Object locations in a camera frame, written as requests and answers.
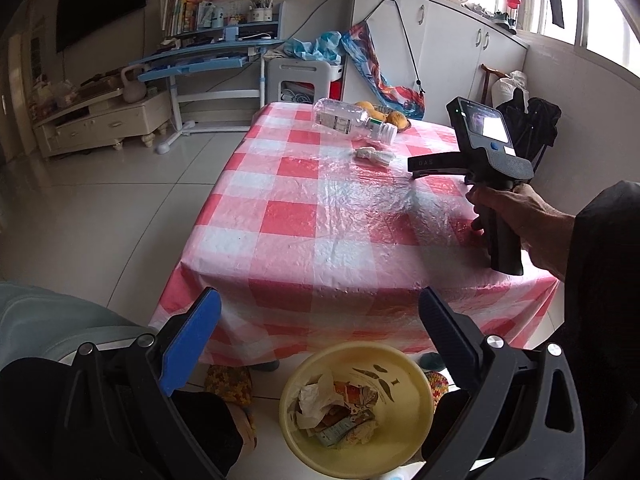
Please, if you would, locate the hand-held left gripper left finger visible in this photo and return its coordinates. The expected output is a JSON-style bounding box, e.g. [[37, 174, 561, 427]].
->
[[52, 287, 226, 480]]

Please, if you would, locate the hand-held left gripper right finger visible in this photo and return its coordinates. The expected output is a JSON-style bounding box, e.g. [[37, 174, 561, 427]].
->
[[419, 286, 585, 480]]

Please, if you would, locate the yellow plastic basin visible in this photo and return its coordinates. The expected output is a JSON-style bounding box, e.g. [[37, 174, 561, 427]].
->
[[278, 342, 435, 477]]

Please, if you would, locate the red snack packet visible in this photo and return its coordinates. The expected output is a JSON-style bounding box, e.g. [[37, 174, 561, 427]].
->
[[327, 381, 378, 428]]

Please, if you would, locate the beige paper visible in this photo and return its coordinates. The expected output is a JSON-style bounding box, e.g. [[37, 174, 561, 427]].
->
[[295, 372, 346, 431]]

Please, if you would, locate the blue white drink carton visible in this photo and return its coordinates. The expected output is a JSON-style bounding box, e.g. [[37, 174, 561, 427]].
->
[[315, 407, 376, 448]]

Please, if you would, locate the person's right forearm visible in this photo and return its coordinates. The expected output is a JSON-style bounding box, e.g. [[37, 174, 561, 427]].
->
[[545, 180, 640, 480]]

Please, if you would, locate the person's right hand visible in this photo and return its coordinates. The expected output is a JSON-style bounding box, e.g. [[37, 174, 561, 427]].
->
[[465, 182, 553, 273]]

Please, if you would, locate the dark woven fruit basket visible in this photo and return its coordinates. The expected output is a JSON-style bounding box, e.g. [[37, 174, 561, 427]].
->
[[367, 103, 412, 132]]

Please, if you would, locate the colourful knit slipper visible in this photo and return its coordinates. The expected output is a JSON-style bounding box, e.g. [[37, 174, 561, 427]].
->
[[424, 369, 451, 403], [204, 364, 253, 407]]

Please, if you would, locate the white stuffed bag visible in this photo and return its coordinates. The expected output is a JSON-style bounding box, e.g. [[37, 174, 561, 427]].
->
[[491, 71, 528, 108]]

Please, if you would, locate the person's right leg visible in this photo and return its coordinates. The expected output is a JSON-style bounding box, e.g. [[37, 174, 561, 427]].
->
[[422, 390, 481, 466]]

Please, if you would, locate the clear plastic bottle white cap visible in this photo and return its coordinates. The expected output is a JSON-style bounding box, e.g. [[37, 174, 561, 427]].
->
[[313, 98, 398, 145]]

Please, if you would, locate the dark wooden chair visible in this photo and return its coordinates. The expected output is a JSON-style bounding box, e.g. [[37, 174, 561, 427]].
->
[[481, 63, 511, 108]]

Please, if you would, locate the colourful printed cloth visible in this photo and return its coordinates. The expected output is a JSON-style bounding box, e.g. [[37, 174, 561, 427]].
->
[[341, 22, 426, 121]]

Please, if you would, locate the red white checkered tablecloth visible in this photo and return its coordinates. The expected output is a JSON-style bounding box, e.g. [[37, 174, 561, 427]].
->
[[149, 101, 560, 368]]

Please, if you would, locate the white cabinet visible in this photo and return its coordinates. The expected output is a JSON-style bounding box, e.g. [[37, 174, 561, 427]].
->
[[345, 0, 530, 123]]

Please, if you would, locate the grey green cushioned chair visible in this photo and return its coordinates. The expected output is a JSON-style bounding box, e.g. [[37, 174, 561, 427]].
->
[[0, 280, 157, 361]]

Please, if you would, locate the white plastic stool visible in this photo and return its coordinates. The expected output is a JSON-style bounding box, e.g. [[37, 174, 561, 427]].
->
[[265, 59, 346, 111]]

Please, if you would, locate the blue plastic bag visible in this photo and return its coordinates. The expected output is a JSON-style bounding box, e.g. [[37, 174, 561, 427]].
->
[[283, 31, 346, 63]]

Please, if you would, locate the cream television cabinet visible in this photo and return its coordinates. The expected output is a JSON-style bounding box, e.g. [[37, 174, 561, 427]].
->
[[32, 87, 173, 161]]

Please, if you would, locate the blue study desk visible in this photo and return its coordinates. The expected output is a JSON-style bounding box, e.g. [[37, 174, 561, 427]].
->
[[129, 0, 286, 156]]

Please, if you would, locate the beige kettlebell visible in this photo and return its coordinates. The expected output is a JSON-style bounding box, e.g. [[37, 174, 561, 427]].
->
[[120, 67, 148, 103]]

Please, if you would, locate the row of books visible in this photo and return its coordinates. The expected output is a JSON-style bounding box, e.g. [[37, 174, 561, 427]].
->
[[160, 0, 201, 38]]

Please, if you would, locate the black television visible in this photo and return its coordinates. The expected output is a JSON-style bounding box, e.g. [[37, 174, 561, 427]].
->
[[55, 0, 152, 53]]

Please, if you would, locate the black elastic cord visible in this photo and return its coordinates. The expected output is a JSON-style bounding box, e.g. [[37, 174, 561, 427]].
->
[[372, 0, 426, 96]]

